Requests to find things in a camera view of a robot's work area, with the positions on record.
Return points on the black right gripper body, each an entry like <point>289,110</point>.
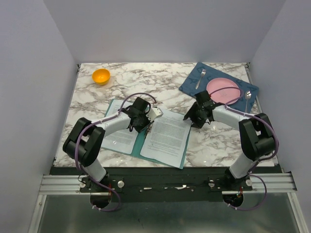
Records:
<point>198,119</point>

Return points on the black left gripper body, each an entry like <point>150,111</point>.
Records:
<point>143,122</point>

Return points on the silver folder clip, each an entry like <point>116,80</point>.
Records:
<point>148,130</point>

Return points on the teal plastic folder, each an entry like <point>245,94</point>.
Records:
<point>137,148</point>

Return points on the single printed paper sheet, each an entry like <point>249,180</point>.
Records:
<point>121,141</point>

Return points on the printed white paper sheets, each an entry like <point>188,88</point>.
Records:
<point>167,139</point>

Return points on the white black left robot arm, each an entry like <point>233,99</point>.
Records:
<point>84,142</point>

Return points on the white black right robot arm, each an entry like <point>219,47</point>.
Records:
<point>257,136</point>

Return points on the pink plate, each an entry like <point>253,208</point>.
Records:
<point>223,90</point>

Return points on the blue fabric placemat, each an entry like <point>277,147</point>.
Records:
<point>234,72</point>

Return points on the silver fork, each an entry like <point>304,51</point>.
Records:
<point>203,72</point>

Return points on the silver spoon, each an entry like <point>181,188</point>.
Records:
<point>247,97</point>

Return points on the orange plastic bowl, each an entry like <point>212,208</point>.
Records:
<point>101,76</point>

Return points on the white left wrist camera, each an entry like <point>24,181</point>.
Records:
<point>154,113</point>

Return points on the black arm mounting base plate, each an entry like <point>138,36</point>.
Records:
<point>164,184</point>

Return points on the aluminium extrusion rail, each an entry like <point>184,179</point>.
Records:
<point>69,185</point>

